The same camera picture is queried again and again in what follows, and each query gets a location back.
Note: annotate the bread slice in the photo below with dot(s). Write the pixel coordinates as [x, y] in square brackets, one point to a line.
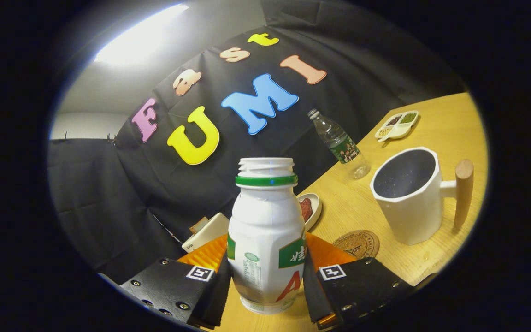
[198, 226]

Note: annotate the black backdrop cloth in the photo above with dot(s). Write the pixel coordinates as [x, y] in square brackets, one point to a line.
[109, 193]

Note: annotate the white divided dish with beans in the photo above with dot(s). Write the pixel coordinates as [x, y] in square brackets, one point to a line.
[397, 131]

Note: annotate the white juice bottle green label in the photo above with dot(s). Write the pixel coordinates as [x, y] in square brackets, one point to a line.
[265, 221]

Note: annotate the wooden table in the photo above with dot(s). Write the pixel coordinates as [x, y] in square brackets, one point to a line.
[450, 129]

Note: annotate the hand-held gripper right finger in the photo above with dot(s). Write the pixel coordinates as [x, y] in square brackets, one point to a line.
[312, 295]

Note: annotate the round cork coaster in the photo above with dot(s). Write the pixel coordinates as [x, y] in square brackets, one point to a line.
[355, 244]

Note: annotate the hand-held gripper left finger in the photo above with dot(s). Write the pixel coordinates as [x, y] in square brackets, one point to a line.
[217, 295]

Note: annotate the ceiling light panel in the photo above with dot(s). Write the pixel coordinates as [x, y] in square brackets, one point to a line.
[141, 37]

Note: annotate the round plate with red food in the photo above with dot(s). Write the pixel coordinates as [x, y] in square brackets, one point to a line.
[314, 207]

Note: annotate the clear plastic water bottle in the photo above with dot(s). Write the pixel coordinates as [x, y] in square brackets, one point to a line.
[339, 143]

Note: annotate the cream toaster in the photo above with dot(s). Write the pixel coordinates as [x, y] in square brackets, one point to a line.
[208, 233]

